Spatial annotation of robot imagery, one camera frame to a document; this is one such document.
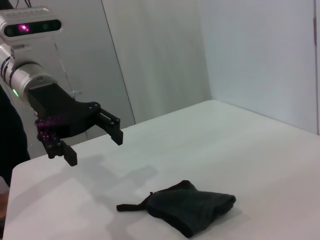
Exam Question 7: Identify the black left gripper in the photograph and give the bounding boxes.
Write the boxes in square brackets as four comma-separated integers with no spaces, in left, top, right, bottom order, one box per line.
[26,82,124,167]

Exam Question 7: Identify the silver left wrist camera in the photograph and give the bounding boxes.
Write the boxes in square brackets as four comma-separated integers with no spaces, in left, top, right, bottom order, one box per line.
[0,7,63,47]

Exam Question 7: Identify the dark blue rag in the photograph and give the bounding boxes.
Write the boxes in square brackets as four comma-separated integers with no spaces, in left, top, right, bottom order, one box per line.
[116,179,237,239]

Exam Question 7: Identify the black robot torso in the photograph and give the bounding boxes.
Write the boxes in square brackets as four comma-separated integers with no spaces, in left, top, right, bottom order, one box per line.
[0,84,31,187]

